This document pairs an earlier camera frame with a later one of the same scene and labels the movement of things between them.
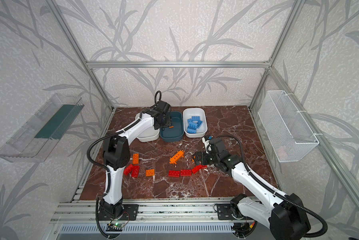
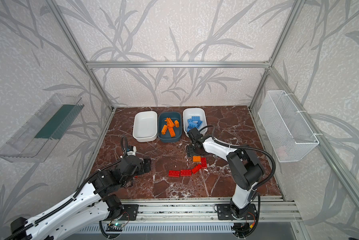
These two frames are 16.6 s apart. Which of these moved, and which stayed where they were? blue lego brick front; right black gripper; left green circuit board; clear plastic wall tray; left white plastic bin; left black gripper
Moved: left black gripper; right black gripper
Stayed: left green circuit board; clear plastic wall tray; blue lego brick front; left white plastic bin
